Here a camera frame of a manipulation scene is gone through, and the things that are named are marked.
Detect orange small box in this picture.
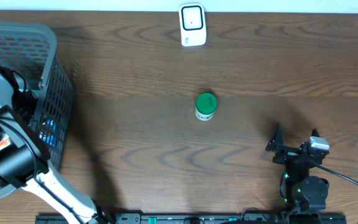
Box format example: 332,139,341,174
0,137,11,151

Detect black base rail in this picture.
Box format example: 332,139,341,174
35,212,347,224

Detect grey plastic mesh basket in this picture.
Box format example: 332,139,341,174
0,22,74,198

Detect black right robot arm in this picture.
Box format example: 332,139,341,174
265,123,329,213

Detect white barcode scanner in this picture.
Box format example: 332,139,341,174
178,3,207,47

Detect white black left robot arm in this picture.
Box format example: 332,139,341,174
0,65,116,223

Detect blue Oreo cookie pack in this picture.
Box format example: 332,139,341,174
39,118,58,147

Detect green lid white jar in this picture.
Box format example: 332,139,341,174
195,93,218,121

